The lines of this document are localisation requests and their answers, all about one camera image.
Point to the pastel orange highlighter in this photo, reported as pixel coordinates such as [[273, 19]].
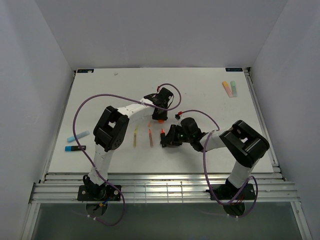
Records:
[[227, 89]]

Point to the aluminium frame rails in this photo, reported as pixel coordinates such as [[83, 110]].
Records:
[[159, 188]]

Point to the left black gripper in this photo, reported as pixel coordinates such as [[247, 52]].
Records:
[[159, 115]]

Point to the thin orange highlighter pen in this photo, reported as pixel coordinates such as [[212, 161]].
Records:
[[150, 138]]

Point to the left blue corner label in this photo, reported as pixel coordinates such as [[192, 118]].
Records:
[[84, 71]]

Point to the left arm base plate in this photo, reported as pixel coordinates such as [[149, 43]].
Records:
[[105, 193]]

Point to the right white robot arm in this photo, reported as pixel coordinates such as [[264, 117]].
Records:
[[245, 144]]

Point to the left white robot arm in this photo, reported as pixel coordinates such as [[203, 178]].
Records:
[[110, 130]]

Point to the pastel green highlighter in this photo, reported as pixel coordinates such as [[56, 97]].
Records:
[[233, 88]]

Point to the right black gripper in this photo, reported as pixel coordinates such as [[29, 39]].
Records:
[[170, 136]]

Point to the black orange-capped highlighter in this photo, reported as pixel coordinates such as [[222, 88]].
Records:
[[162, 134]]

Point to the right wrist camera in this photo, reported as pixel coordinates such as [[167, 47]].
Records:
[[178, 117]]

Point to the thin yellow highlighter pen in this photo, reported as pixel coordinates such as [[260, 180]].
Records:
[[135, 138]]

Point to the black blue-capped highlighter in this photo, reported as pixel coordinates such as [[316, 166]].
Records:
[[74, 148]]

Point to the pastel blue highlighter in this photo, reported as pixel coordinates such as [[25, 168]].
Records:
[[78, 136]]

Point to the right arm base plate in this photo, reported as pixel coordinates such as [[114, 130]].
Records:
[[225, 192]]

